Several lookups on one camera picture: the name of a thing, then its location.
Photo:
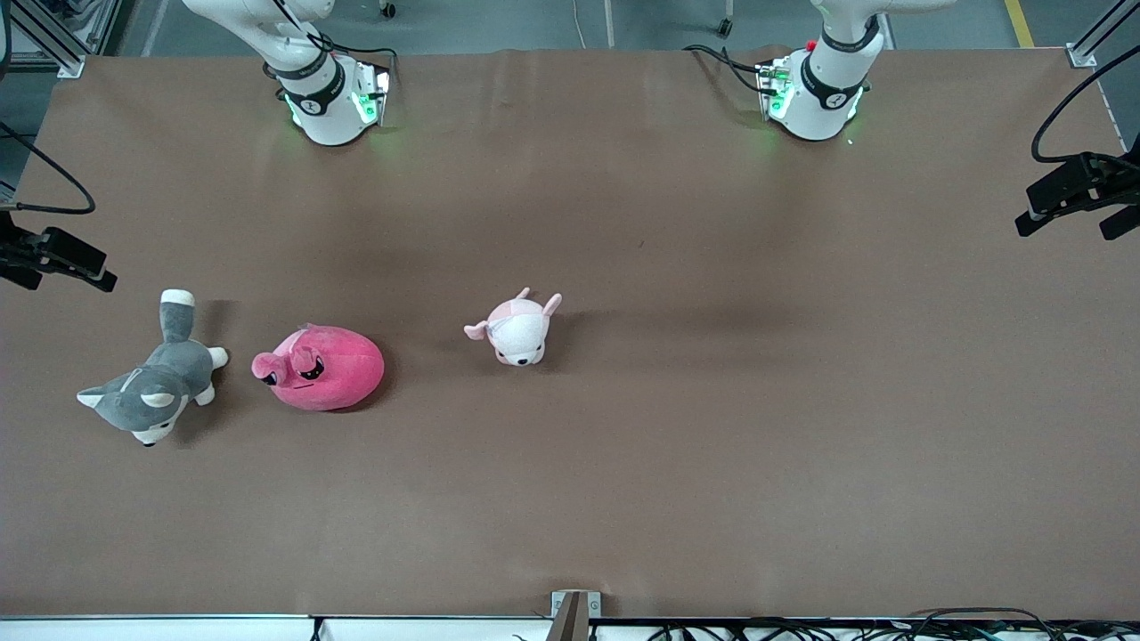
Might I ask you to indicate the grey white husky plush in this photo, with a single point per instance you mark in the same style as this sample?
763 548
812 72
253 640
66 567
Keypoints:
147 396

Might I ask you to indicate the silver metal bracket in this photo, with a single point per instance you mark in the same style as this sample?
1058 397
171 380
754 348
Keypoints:
594 604

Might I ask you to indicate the black caster wheel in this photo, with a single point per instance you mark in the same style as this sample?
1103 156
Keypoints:
726 27
388 10

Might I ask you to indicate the brown table cover sheet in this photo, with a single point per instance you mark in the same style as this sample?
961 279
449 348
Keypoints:
712 445

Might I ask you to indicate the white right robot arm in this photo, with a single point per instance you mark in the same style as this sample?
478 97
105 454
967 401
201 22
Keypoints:
325 120

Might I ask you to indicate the thin white pole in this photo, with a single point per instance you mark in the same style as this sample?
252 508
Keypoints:
610 22

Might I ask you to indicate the aluminium frame post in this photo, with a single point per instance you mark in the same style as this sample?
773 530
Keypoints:
69 62
1082 55

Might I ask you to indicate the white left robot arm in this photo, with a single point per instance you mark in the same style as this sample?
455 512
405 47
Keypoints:
815 111

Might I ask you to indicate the round hot pink plush toy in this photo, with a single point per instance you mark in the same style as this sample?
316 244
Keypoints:
343 369

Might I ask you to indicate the dark camera mount post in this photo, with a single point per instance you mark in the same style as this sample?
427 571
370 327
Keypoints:
568 623

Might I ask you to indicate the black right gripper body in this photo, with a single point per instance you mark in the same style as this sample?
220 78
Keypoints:
27 250

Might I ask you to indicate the pale pink white puppy plush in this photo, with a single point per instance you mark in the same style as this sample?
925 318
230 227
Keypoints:
517 334

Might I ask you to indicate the white table edge rail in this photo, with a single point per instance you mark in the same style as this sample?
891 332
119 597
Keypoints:
160 628

